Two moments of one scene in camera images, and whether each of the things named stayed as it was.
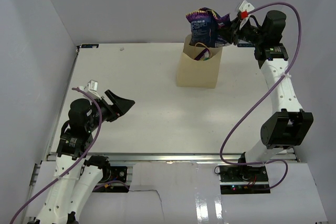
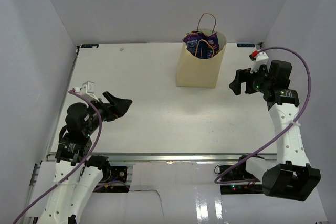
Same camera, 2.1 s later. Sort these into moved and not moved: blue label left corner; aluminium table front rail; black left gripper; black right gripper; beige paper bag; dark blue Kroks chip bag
Moved: black right gripper; dark blue Kroks chip bag
Not moved: black left gripper; blue label left corner; aluminium table front rail; beige paper bag
